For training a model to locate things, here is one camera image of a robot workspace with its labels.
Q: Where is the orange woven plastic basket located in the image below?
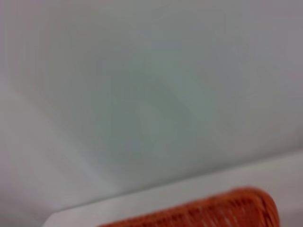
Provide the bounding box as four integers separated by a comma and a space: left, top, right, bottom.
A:
97, 186, 280, 227

